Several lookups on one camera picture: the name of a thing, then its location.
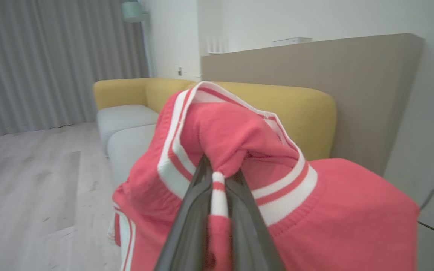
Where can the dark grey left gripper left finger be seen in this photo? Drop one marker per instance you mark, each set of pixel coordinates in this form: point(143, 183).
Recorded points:
point(187, 241)

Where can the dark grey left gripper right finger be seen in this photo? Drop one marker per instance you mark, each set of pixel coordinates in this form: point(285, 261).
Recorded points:
point(251, 244)

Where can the red garment with white band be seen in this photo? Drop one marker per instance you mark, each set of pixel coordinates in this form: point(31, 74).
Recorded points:
point(352, 210)

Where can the grey sofa seat cushion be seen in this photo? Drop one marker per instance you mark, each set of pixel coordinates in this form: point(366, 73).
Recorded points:
point(130, 150)
point(126, 116)

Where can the brown partition panel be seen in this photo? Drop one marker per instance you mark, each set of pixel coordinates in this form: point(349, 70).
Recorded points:
point(371, 94)

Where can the white ribbed device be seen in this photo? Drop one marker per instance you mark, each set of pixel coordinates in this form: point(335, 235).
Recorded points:
point(217, 45)

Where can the flat white box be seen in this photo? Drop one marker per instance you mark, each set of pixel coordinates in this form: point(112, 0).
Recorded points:
point(292, 40)

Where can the pale green floor lamp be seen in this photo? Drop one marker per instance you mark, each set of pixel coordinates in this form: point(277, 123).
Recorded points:
point(132, 11)

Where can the grey pleated curtain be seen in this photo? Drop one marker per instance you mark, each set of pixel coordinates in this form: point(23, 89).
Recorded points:
point(32, 56)

